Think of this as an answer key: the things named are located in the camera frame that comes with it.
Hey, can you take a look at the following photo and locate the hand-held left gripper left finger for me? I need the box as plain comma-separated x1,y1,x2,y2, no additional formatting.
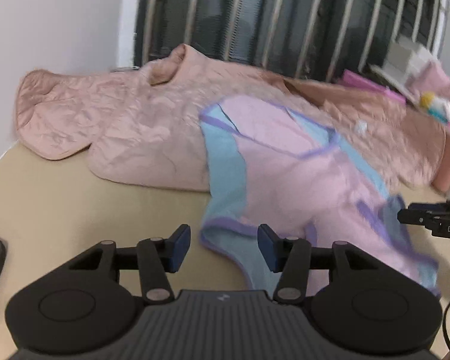
69,224,191,305

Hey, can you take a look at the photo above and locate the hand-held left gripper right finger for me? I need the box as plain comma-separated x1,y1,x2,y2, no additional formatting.
257,224,376,305

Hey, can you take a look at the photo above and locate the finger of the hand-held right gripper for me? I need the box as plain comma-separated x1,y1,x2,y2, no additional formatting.
397,208,441,230
408,202,450,212

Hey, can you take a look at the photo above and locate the pink and blue garment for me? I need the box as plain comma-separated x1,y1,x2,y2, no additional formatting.
199,95,441,300

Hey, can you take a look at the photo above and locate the white and yellow plush toy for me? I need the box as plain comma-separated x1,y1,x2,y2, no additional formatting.
419,92,450,122

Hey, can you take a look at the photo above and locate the pink pouch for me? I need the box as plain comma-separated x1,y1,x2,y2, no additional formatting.
416,60,450,98

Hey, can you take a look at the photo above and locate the pink quilted jacket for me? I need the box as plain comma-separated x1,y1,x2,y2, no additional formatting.
15,43,446,192

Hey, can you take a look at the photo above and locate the pink flat box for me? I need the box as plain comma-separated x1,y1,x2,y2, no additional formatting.
341,69,407,104

